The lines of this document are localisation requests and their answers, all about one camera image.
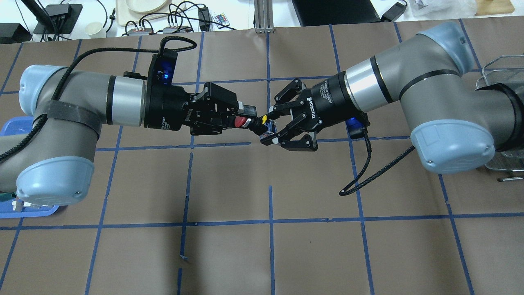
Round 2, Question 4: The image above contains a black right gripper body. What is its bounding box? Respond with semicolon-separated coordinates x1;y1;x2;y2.
301;72;369;132

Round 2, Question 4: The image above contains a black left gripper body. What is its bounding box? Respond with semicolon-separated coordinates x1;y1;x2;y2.
143;82;238;131

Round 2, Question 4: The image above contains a red emergency stop button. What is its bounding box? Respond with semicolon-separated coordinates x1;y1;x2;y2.
233;114;278;138

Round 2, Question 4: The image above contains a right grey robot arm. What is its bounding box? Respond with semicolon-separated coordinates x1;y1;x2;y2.
261;22;523;174

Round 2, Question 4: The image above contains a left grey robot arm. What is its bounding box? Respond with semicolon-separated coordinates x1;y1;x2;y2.
0;65;257;206

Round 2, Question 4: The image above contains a black laptop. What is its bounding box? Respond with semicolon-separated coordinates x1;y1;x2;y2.
292;0;381;27

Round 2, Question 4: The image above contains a beige tray with plates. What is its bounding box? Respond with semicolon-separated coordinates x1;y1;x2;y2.
116;0;180;26

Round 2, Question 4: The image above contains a white paper cup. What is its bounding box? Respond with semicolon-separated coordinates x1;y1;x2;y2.
84;22;107;39

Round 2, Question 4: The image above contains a black power adapter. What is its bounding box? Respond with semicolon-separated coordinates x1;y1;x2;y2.
380;1;408;22

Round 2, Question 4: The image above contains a clear plastic bag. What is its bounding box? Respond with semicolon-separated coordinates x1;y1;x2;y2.
408;0;477;19

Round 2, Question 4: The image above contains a blue plastic tray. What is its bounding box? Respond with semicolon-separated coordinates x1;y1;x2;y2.
0;116;59;219

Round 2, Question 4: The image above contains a wooden board stand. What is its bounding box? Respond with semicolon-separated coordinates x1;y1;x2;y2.
475;0;515;16

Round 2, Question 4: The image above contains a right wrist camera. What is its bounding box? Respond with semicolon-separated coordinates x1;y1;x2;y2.
346;116;369;140

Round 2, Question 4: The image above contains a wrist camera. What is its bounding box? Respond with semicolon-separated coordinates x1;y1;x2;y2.
147;49;178;86
346;116;369;140

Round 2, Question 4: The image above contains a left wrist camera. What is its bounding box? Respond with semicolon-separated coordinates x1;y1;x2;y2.
147;49;178;86

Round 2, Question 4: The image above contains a black braided cable right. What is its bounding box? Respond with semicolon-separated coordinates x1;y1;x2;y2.
339;123;416;196

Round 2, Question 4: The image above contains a black braided cable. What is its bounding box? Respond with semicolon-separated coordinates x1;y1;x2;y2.
339;123;416;196
0;35;198;162

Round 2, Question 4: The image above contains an aluminium frame post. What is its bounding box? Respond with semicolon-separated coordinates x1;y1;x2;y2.
254;0;275;34

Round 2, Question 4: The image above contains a black braided cable left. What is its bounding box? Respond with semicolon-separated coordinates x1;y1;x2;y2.
0;35;198;162

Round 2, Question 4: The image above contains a metal wire shelf tray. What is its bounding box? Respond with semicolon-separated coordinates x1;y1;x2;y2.
476;54;523;183

